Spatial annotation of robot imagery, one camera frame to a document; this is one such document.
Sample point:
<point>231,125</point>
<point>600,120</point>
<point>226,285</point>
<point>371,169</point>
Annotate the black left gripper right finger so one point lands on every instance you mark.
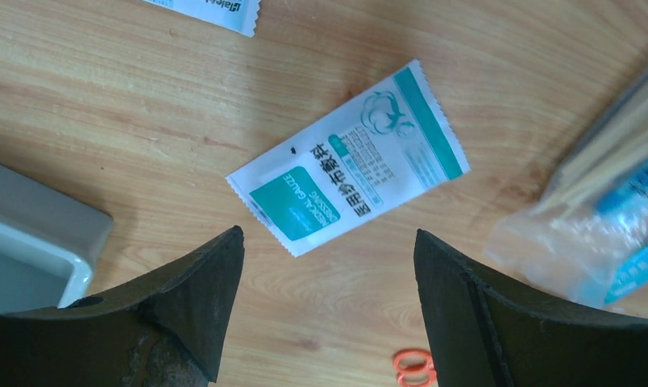
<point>487,329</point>

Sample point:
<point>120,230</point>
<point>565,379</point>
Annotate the medical gauze packet teal white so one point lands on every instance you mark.
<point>386,146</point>

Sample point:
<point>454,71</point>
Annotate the white packet with barcode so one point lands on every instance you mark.
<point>235,15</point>

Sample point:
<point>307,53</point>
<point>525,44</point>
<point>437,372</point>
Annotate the grey plastic tray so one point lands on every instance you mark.
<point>49,244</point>

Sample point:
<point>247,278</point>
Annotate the orange handled scissors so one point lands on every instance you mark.
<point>414,367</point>

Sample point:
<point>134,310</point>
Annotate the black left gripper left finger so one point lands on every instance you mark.
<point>163,328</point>

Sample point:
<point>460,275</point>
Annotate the blue Basewing sachet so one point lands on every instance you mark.
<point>625,205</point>

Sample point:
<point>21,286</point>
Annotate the cotton swabs bag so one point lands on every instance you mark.
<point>586,238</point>

